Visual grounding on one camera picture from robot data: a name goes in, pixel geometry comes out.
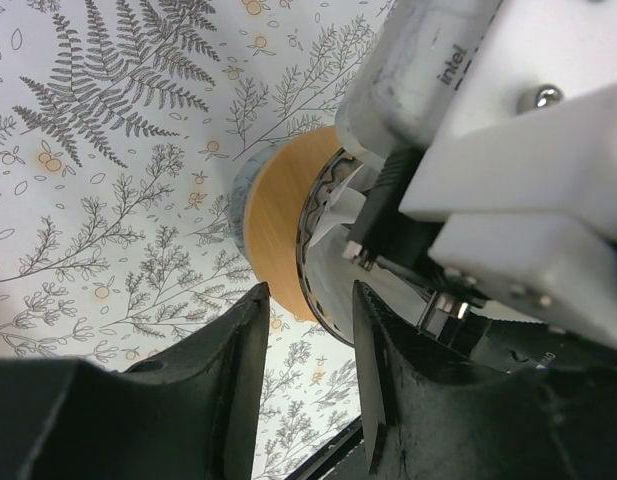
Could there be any round wooden dripper stand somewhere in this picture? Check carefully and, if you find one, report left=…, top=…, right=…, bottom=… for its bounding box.
left=243, top=126, right=340, bottom=322

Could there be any grey glass dripper cone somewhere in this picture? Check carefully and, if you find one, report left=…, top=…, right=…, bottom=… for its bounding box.
left=296, top=149, right=430, bottom=346

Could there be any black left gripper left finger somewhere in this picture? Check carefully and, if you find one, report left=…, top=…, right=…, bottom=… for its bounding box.
left=0, top=283, right=270, bottom=479

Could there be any grey glass carafe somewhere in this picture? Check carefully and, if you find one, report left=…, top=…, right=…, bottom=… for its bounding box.
left=227, top=145, right=278, bottom=257

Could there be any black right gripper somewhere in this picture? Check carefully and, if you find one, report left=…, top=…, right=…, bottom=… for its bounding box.
left=378, top=257, right=617, bottom=370

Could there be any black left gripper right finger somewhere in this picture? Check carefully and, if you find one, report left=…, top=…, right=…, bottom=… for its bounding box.
left=352, top=282, right=617, bottom=479

